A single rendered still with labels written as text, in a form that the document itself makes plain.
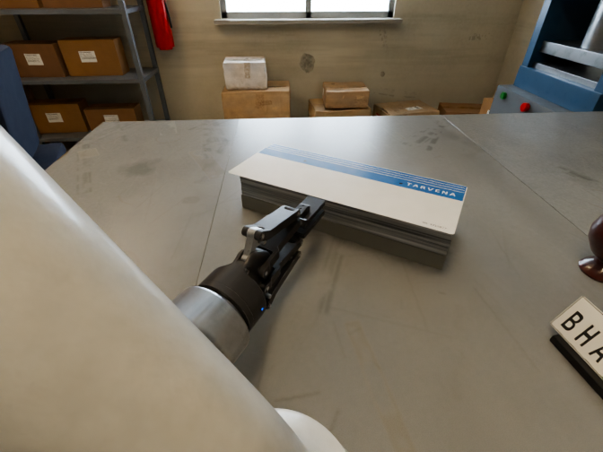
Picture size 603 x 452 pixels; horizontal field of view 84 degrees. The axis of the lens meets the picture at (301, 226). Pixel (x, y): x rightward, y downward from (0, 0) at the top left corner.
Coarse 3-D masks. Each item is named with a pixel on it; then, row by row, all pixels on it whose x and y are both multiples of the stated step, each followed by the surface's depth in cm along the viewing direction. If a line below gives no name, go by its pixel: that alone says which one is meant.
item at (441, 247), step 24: (264, 192) 65; (288, 192) 62; (336, 216) 60; (360, 216) 57; (384, 216) 55; (360, 240) 60; (384, 240) 57; (408, 240) 55; (432, 240) 53; (432, 264) 55
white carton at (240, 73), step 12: (228, 60) 285; (240, 60) 286; (252, 60) 287; (264, 60) 284; (228, 72) 279; (240, 72) 280; (252, 72) 281; (264, 72) 282; (228, 84) 285; (240, 84) 285; (252, 84) 286; (264, 84) 288
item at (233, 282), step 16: (240, 256) 38; (256, 256) 38; (224, 272) 36; (240, 272) 36; (256, 272) 39; (208, 288) 35; (224, 288) 34; (240, 288) 35; (256, 288) 36; (240, 304) 34; (256, 304) 35; (256, 320) 36
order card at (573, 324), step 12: (576, 300) 43; (588, 300) 42; (564, 312) 44; (576, 312) 43; (588, 312) 42; (600, 312) 40; (552, 324) 45; (564, 324) 43; (576, 324) 42; (588, 324) 41; (600, 324) 40; (564, 336) 43; (576, 336) 42; (588, 336) 41; (600, 336) 40; (576, 348) 42; (588, 348) 41; (600, 348) 40; (588, 360) 40; (600, 360) 39; (600, 372) 39
